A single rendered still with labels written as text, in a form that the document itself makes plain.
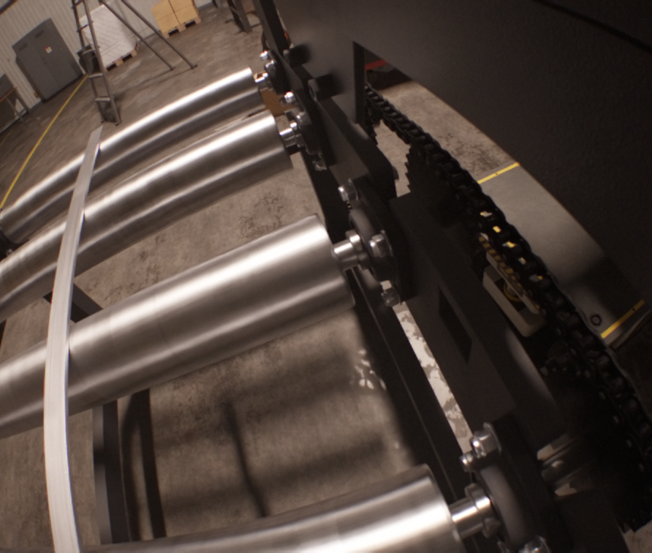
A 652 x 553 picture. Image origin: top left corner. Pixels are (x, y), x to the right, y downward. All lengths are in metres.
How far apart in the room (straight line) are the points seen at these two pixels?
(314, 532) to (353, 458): 0.94
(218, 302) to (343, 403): 0.92
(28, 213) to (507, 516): 1.10
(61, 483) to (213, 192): 0.47
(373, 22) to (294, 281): 0.26
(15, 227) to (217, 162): 0.69
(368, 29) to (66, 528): 0.45
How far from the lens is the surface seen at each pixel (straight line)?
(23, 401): 0.58
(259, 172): 0.62
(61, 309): 0.54
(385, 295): 0.43
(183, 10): 8.25
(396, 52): 0.19
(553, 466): 0.32
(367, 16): 0.21
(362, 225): 0.39
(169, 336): 0.41
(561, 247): 1.17
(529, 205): 1.26
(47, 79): 10.76
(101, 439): 1.26
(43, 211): 1.06
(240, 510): 1.32
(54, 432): 0.45
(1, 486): 2.40
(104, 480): 1.22
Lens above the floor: 1.18
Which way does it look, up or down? 51 degrees down
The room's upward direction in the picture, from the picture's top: 24 degrees counter-clockwise
